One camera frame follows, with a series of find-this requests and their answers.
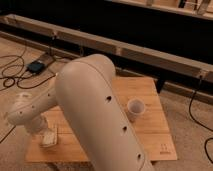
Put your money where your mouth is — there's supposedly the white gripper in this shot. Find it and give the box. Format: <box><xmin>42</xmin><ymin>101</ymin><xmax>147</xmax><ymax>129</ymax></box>
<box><xmin>27</xmin><ymin>115</ymin><xmax>57</xmax><ymax>136</ymax></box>

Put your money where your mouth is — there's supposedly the white sponge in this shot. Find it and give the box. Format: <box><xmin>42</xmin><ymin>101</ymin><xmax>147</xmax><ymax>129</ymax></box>
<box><xmin>41</xmin><ymin>125</ymin><xmax>58</xmax><ymax>148</ymax></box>

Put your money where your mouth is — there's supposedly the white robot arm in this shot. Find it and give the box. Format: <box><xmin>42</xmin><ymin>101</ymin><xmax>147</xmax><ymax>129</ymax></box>
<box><xmin>7</xmin><ymin>54</ymin><xmax>155</xmax><ymax>171</ymax></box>

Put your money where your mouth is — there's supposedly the blue power adapter box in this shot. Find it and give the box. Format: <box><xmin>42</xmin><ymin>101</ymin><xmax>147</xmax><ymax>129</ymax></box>
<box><xmin>27</xmin><ymin>61</ymin><xmax>45</xmax><ymax>74</ymax></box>

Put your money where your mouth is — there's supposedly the translucent plastic cup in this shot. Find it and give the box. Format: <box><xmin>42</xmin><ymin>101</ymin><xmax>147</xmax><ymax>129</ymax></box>
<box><xmin>127</xmin><ymin>98</ymin><xmax>145</xmax><ymax>122</ymax></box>

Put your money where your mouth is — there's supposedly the black floor cable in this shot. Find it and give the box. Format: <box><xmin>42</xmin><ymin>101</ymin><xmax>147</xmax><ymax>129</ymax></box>
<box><xmin>0</xmin><ymin>43</ymin><xmax>58</xmax><ymax>144</ymax></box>

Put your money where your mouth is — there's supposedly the wooden beam frame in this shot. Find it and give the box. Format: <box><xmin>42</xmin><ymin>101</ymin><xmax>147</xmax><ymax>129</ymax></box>
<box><xmin>0</xmin><ymin>14</ymin><xmax>213</xmax><ymax>83</ymax></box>

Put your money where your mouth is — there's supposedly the black cable at right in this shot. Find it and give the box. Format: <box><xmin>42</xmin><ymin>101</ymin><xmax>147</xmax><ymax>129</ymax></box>
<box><xmin>188</xmin><ymin>77</ymin><xmax>213</xmax><ymax>164</ymax></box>

